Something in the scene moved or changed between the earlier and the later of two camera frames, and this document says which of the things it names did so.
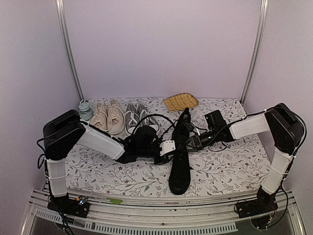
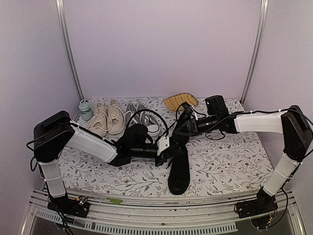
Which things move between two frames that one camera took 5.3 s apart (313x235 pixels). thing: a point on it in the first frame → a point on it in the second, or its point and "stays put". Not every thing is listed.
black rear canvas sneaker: x=180 y=133 stays put
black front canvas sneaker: x=179 y=178 stays put
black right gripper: x=196 y=142 → x=191 y=126
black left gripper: x=165 y=160 stays put
